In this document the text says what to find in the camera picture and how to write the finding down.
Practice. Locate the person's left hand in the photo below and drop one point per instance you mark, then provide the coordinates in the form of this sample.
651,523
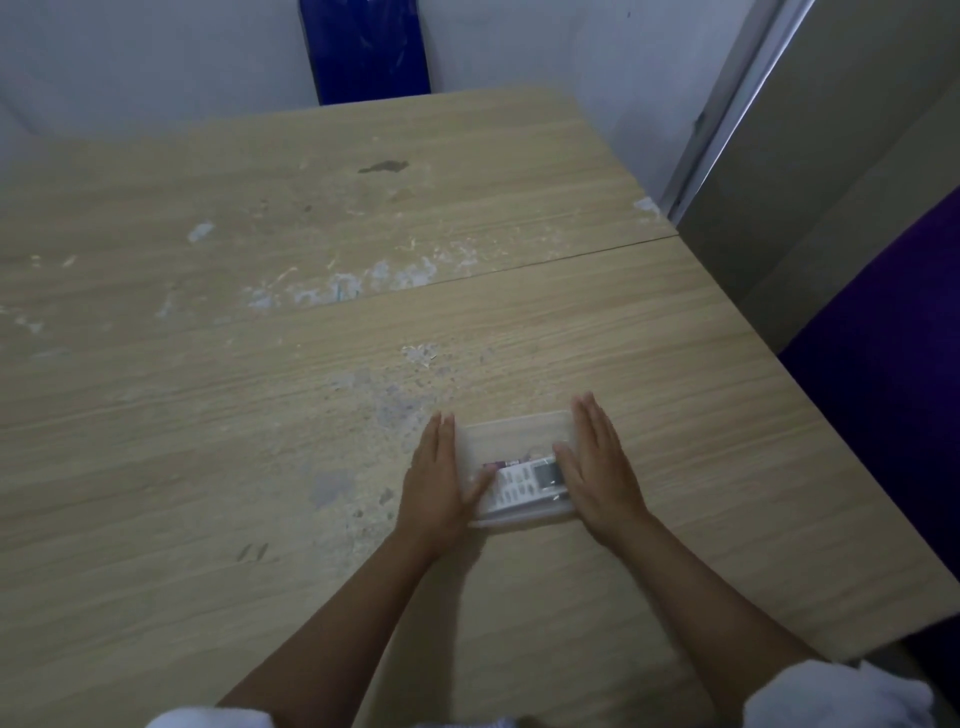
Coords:
433,495

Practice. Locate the person's right hand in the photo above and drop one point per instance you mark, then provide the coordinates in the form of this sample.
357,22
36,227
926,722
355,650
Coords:
600,480

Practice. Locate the person's right fingers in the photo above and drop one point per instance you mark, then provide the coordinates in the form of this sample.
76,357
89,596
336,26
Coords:
595,431

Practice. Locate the person's left thumb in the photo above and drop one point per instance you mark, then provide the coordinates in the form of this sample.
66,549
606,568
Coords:
481,486

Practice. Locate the clear plastic box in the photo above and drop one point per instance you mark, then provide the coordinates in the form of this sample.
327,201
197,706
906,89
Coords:
517,472

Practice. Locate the person's right forearm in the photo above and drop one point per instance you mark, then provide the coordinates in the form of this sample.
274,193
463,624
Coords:
694,607

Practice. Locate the person's left forearm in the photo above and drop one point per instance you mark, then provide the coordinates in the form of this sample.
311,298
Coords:
337,630

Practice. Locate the white remote control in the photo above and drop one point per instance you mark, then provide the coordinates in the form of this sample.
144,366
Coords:
525,487

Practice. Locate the purple chair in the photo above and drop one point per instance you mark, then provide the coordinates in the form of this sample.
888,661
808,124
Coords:
892,390

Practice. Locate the white sleeve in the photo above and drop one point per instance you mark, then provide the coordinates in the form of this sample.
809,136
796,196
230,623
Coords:
210,718
840,697

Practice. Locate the grey partition panel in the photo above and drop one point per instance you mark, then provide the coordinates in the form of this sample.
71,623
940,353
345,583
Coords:
817,150

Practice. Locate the blue board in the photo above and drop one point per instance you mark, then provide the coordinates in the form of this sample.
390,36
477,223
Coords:
365,49

